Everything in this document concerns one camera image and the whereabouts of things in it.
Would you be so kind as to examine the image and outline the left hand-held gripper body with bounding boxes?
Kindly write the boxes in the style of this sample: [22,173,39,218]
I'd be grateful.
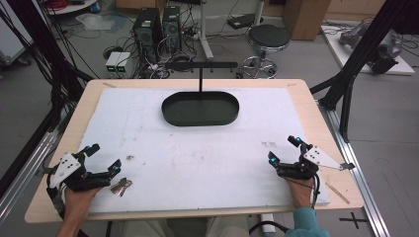
[48,151,113,193]

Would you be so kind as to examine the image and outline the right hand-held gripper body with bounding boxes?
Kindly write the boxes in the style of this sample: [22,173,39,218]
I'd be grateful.
[276,144,357,181]

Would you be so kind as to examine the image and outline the bunch of silver keys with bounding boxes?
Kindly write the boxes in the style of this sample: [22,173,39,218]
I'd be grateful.
[110,177,133,198]

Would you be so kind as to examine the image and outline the black tray key stand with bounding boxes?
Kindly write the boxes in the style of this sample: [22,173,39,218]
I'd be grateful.
[160,60,240,127]

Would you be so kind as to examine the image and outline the person's right hand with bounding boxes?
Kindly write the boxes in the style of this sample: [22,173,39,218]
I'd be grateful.
[285,176,316,209]

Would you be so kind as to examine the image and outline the person's left hand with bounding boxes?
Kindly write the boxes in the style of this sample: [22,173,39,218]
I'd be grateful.
[62,186,102,225]

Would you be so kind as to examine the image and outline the thin wooden strip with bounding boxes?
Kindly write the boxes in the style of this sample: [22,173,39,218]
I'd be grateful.
[325,182,352,205]

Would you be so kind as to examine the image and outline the white cylinder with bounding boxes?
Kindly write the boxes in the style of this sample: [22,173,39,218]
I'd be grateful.
[259,213,277,234]

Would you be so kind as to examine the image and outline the white foam board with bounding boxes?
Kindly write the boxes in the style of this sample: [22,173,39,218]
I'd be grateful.
[79,86,331,214]

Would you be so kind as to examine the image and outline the person's legs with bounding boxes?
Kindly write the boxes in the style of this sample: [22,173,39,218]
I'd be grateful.
[108,215,251,237]

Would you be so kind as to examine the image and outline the white power supply unit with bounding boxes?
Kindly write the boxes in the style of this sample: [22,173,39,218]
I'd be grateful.
[105,51,122,79]
[116,51,132,79]

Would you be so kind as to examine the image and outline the white floor board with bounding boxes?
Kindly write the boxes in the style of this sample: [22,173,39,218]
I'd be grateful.
[320,24,416,77]

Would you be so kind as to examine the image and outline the black round stool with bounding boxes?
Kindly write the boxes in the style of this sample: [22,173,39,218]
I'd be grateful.
[241,24,292,80]

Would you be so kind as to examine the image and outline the brown cardboard box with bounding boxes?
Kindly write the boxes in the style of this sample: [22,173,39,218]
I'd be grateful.
[282,0,332,41]

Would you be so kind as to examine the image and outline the grey robot equipment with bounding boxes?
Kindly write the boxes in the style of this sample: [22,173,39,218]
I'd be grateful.
[338,22,403,75]

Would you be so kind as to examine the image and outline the clear plastic sheet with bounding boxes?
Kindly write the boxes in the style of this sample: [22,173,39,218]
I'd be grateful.
[74,12,116,33]

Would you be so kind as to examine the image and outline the large black computer tower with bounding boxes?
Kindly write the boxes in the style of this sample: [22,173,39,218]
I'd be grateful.
[132,7,163,65]

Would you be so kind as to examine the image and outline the flat black device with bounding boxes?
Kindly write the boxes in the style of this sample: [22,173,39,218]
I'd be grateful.
[226,13,265,31]

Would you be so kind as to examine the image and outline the white panel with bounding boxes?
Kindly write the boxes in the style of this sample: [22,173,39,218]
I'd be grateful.
[0,0,35,65]

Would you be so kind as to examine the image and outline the white desk leg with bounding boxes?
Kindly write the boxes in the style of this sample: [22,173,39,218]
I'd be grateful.
[197,0,215,61]

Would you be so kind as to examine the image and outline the round white table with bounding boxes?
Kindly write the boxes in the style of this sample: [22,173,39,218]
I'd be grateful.
[42,0,100,17]

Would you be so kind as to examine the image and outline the small black computer tower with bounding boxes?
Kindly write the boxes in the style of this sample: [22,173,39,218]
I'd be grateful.
[161,5,182,52]

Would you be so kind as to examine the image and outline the right hand-held gripper cable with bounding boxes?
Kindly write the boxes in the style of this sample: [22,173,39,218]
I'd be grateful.
[309,173,323,210]

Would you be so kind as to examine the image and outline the hand-held gripper cable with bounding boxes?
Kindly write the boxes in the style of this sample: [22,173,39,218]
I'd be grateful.
[309,173,323,210]
[45,169,68,220]

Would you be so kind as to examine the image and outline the left hand-held gripper cable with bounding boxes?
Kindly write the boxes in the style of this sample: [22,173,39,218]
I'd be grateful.
[45,169,68,220]

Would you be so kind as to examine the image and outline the aluminium rail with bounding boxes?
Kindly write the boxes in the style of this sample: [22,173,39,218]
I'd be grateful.
[0,130,61,226]
[316,99,392,237]

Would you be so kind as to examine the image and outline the black looped cable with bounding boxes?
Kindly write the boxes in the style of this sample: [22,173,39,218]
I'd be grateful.
[248,219,292,236]

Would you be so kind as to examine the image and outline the black metal frame with cables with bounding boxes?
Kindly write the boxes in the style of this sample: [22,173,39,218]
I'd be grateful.
[0,0,95,200]

